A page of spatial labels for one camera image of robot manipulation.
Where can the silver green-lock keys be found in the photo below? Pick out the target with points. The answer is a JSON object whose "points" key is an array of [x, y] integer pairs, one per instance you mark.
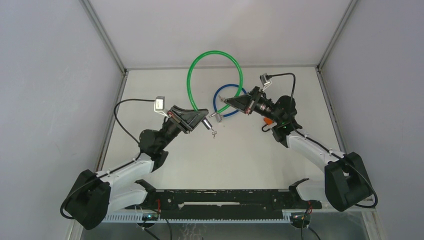
{"points": [[214, 133]]}

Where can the green cable lock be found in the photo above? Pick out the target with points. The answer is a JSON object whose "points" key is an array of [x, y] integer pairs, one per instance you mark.
{"points": [[200, 57]]}

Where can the white slotted cable duct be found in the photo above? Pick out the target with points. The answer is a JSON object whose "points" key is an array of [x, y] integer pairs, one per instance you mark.
{"points": [[148, 217]]}

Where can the orange padlock with keys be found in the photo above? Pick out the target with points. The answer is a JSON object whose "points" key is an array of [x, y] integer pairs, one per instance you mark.
{"points": [[267, 124]]}

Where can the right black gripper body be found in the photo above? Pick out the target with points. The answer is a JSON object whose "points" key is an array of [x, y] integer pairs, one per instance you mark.
{"points": [[259, 104]]}

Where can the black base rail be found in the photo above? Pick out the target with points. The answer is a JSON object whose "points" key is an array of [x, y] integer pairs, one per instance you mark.
{"points": [[243, 204]]}

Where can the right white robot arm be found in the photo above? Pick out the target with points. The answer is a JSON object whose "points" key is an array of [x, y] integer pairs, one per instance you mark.
{"points": [[346, 182]]}

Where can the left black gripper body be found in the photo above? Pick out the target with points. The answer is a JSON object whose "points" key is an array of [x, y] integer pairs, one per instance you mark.
{"points": [[178, 122]]}

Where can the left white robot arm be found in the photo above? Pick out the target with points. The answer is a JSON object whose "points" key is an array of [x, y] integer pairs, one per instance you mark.
{"points": [[97, 194]]}

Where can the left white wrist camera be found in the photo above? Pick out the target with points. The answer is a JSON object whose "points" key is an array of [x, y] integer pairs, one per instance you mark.
{"points": [[159, 106]]}

